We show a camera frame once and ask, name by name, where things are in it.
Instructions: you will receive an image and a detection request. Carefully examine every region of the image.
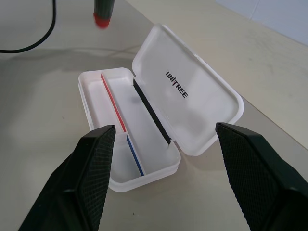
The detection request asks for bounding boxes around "black marker with red cap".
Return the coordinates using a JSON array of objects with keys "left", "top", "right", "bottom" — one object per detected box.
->
[{"left": 93, "top": 0, "right": 115, "bottom": 30}]

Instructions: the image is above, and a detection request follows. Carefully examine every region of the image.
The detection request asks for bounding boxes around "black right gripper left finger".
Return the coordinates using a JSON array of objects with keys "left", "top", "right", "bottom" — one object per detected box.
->
[{"left": 18, "top": 124, "right": 116, "bottom": 231}]

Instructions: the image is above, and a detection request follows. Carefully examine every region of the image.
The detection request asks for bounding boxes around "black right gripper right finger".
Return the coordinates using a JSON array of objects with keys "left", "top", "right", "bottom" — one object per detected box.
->
[{"left": 215, "top": 122, "right": 308, "bottom": 231}]

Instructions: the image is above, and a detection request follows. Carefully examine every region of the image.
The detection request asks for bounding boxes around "black cable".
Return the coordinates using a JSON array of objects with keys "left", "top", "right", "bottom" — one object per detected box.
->
[{"left": 0, "top": 0, "right": 57, "bottom": 53}]

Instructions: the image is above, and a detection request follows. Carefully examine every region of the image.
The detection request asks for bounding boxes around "white plastic pencil case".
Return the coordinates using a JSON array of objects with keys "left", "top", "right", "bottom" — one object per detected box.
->
[{"left": 77, "top": 23, "right": 244, "bottom": 194}]

